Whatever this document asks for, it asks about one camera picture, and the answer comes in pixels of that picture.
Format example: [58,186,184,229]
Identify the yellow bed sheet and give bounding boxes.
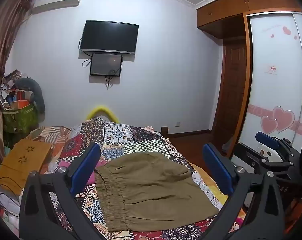
[197,166,229,207]

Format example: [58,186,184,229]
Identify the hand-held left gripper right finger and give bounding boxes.
[202,143,285,240]

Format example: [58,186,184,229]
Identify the wooden wardrobe with white doors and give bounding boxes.
[196,0,302,165]

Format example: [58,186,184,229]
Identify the orange striped cloth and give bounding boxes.
[28,126,72,146]

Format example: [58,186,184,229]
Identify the wooden folding lap tray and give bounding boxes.
[0,139,54,195]

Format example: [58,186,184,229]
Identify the black monitor cable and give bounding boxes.
[105,67,123,90]

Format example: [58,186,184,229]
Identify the striped brown curtain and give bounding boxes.
[0,0,36,160]

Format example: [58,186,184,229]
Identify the small black wall monitor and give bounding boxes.
[90,53,123,77]

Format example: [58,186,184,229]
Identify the pile of clutter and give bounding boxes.
[0,69,39,111]

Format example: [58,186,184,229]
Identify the pink heart stickers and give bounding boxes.
[260,106,295,134]

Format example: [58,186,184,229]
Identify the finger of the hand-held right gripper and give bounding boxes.
[234,142,295,178]
[255,131,301,156]

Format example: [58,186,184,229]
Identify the yellow ring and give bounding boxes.
[86,106,119,123]

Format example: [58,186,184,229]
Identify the magenta cloth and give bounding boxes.
[58,160,97,185]

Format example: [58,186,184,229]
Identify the olive green pants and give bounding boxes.
[94,152,220,232]

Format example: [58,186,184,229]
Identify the patchwork patterned bedspread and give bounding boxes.
[23,117,244,240]

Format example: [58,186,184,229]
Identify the brown wooden door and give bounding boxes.
[212,39,251,137]

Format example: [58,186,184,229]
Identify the white air conditioner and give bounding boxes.
[32,0,84,14]

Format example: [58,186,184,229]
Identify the black wall television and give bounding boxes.
[80,20,139,55]

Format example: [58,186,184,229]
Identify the black cable on tray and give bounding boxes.
[0,176,27,198]

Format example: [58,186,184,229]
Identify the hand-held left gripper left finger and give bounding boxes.
[19,143,109,240]

